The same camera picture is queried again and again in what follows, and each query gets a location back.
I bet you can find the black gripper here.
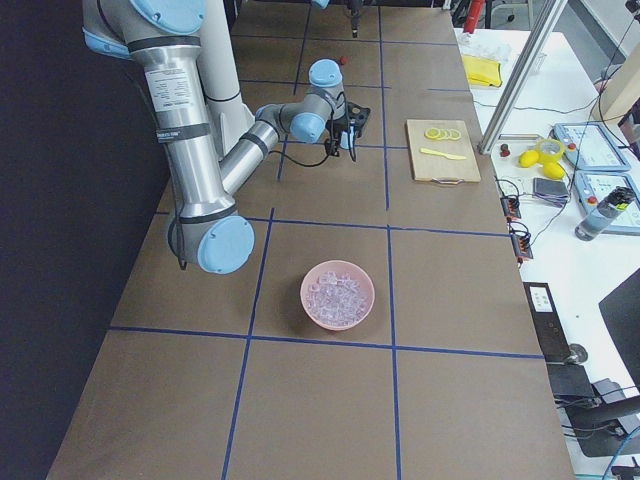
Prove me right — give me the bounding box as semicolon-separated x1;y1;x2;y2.
333;102;371;162
347;0;362;39

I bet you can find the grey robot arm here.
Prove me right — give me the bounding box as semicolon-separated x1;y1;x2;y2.
83;1;370;274
310;0;364;38

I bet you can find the pile of clear ice cubes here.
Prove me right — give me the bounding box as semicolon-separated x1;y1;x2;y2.
304;271;369;327

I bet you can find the yellow plastic knife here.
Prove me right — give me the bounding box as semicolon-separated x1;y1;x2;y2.
419;147;467;161

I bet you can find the wooden cutting board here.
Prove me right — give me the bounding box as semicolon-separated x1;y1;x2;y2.
406;119;481;185

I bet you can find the red fire extinguisher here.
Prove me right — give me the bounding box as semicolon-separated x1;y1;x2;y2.
463;0;485;34

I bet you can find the yellow cloth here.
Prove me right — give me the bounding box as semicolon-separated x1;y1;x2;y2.
462;55;503;88

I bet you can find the pink bowl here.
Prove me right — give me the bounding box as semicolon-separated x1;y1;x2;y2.
300;260;376;331

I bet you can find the orange connector block far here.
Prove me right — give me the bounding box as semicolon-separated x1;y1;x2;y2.
500;194;521;222

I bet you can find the orange connector block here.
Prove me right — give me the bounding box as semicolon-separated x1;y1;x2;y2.
500;194;521;222
508;221;533;266

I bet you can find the whole yellow lemon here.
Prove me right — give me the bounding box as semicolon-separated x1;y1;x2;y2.
542;162;566;180
518;150;540;168

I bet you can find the orange connector block near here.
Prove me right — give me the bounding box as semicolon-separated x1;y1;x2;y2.
508;221;533;266

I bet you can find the yellow tape roll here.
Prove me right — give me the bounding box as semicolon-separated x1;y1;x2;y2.
535;138;565;165

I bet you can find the purple grey cloth pouch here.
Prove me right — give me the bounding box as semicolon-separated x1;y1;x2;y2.
532;177;570;206

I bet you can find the teach pendant far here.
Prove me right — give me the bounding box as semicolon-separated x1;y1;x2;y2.
551;122;631;172

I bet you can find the teach pendant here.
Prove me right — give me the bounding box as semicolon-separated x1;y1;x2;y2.
572;170;640;236
551;122;631;172

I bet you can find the teach pendant near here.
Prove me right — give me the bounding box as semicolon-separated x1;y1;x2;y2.
572;170;640;236

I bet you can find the clear water bottle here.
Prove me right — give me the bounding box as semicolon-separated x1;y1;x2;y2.
574;186;636;241

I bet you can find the black monitor stand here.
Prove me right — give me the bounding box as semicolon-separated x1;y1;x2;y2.
564;272;639;458

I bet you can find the aluminium frame post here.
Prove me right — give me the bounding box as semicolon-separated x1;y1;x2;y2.
478;0;568;155

